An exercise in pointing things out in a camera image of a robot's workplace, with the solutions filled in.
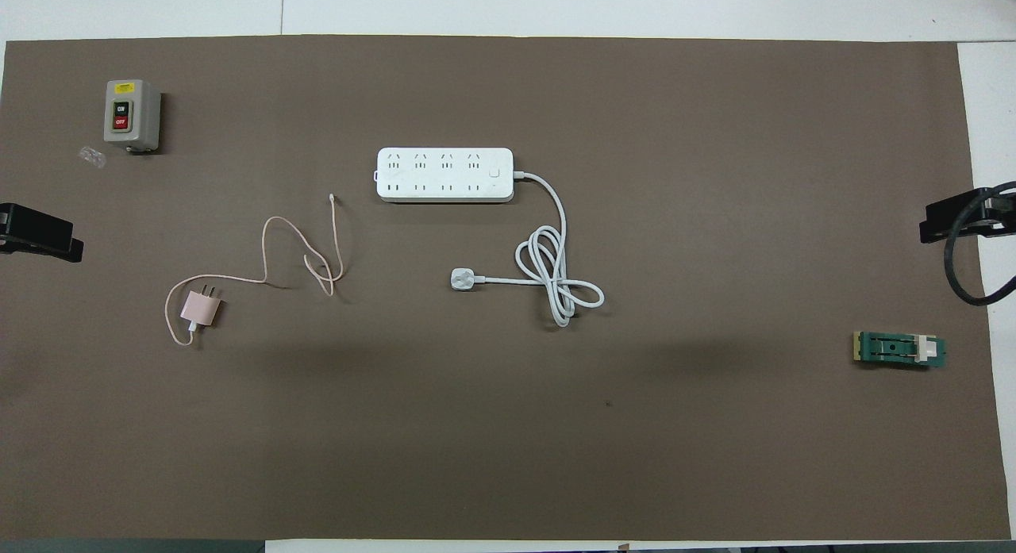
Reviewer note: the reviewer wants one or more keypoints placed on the pink charger plug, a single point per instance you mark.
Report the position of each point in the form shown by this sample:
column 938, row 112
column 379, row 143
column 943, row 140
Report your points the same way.
column 199, row 307

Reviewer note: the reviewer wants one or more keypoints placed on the small clear plastic piece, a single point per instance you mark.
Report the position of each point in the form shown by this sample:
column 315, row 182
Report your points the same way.
column 92, row 157

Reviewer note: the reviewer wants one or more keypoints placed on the brown table mat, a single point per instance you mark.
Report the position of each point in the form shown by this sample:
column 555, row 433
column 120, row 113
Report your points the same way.
column 476, row 426

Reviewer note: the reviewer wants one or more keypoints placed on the grey on-off switch box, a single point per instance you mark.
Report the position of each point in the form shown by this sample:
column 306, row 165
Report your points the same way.
column 127, row 113

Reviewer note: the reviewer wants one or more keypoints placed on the green knife switch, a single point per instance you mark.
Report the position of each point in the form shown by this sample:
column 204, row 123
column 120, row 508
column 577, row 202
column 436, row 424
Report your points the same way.
column 897, row 351

